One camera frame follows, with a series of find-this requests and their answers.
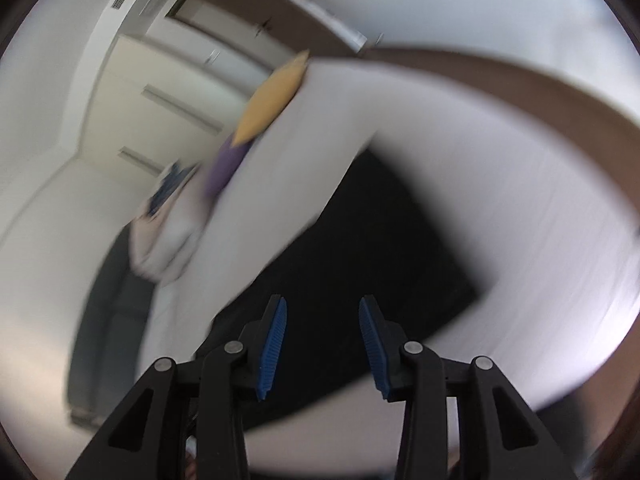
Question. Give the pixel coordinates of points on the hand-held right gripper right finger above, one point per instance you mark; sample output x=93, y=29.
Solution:
x=372, y=345

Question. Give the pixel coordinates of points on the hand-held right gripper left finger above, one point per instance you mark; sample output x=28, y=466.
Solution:
x=272, y=345

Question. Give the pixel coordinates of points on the black pants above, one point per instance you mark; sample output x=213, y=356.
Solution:
x=360, y=240

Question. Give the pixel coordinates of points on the folded beige duvet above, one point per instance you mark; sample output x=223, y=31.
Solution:
x=167, y=230

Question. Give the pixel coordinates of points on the dark grey padded headboard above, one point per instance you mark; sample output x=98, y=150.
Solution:
x=112, y=320

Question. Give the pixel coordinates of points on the purple pillow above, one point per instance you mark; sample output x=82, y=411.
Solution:
x=227, y=167

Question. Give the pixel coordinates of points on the bed with white sheet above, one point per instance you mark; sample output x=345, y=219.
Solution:
x=500, y=185

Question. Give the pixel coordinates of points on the yellow pillow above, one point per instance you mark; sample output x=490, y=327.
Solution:
x=270, y=100

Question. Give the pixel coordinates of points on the cream wardrobe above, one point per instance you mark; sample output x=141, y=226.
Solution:
x=150, y=110

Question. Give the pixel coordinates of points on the brown door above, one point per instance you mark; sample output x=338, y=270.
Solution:
x=280, y=10

